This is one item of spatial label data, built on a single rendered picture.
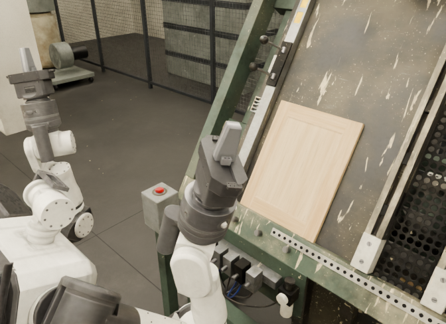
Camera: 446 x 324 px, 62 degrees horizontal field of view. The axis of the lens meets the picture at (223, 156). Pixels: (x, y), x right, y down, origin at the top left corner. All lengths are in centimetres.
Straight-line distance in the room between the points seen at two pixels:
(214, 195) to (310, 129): 105
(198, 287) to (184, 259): 7
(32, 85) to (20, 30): 378
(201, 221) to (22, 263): 35
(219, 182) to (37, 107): 67
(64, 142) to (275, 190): 87
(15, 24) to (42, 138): 382
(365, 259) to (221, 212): 86
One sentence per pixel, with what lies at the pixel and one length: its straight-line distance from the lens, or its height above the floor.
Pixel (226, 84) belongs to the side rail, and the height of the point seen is 131.
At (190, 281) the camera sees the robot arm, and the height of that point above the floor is 136.
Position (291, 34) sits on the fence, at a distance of 172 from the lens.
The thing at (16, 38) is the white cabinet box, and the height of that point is 105.
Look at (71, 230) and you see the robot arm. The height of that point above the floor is 115.
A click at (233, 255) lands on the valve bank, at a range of 158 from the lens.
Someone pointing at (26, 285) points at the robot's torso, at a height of 136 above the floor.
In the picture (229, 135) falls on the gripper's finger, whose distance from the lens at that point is 52.
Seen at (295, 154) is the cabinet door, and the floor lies 113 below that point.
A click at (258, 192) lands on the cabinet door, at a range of 161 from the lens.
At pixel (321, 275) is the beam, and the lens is 145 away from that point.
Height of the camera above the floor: 185
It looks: 29 degrees down
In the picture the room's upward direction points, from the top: straight up
